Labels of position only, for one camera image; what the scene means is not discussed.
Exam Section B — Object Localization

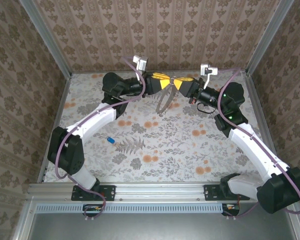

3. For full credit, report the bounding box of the small blue capsule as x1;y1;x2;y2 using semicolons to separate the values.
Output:
106;136;121;147

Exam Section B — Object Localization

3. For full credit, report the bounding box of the floral patterned table cover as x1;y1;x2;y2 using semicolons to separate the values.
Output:
43;71;277;183

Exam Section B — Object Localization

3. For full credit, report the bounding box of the black controller board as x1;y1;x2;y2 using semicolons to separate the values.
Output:
221;202;241;217
82;203;104;217

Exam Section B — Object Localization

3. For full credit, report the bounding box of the grey metal sheet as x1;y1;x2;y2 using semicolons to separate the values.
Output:
27;201;300;240

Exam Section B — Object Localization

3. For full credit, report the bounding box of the thin aluminium wall rail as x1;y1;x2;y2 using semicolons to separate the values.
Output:
70;70;247;75

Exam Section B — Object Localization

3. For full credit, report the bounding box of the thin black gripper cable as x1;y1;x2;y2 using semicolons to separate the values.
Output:
196;101;213;115

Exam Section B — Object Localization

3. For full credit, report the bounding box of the aluminium side rail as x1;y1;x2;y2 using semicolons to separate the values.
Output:
37;74;73;184
241;71;282;173

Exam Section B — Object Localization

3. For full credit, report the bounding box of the aluminium corner post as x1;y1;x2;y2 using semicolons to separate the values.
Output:
244;0;295;77
18;0;73;79

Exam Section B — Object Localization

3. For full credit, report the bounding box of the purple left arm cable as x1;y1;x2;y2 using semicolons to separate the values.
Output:
54;56;148;222

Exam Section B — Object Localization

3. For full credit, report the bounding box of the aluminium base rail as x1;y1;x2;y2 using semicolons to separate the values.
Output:
26;181;295;203

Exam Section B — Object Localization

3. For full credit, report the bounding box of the slotted grey cable duct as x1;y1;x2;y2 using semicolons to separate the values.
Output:
36;202;226;214

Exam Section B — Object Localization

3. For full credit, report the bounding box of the aluminium frame bar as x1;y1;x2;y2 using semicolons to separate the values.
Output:
11;197;38;240
286;196;300;240

